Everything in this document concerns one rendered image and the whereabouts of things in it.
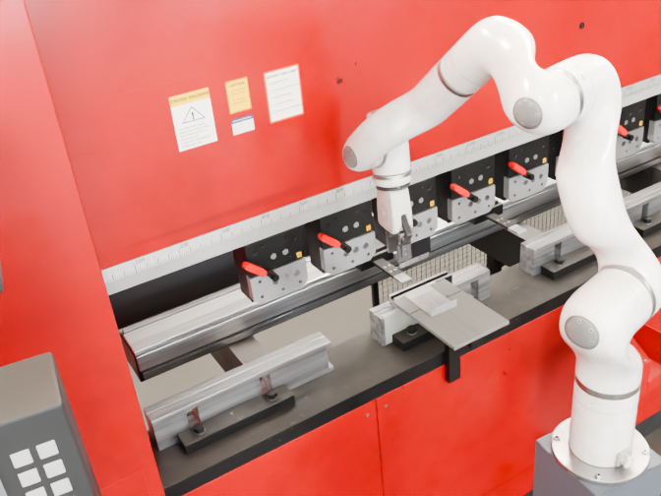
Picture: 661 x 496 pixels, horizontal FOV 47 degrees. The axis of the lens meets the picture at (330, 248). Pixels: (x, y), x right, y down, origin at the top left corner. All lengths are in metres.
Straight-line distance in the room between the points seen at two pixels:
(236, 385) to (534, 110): 1.05
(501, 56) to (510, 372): 1.24
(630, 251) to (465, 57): 0.45
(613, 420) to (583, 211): 0.43
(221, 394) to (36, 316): 0.66
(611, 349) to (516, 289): 1.01
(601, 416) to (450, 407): 0.78
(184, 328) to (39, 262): 0.85
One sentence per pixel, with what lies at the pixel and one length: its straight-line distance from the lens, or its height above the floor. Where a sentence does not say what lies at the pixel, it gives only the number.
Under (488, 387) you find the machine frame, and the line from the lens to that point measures 2.33.
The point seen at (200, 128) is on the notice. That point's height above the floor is 1.64.
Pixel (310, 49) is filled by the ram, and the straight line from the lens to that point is 1.68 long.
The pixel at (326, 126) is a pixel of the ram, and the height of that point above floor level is 1.56.
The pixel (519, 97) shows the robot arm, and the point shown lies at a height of 1.76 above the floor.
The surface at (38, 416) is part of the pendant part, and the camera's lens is 0.98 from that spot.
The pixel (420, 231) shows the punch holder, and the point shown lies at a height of 1.20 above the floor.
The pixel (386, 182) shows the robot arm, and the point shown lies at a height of 1.48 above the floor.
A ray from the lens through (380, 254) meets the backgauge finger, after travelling 2.27.
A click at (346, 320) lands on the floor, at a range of 3.77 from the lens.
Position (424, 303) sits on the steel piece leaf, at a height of 1.00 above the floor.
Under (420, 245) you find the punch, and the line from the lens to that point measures 2.08.
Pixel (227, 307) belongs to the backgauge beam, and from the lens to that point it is 2.19.
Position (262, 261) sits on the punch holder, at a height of 1.29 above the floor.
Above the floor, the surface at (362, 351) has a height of 0.87.
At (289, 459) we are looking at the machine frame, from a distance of 1.99.
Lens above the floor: 2.18
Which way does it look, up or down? 30 degrees down
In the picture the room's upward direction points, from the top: 6 degrees counter-clockwise
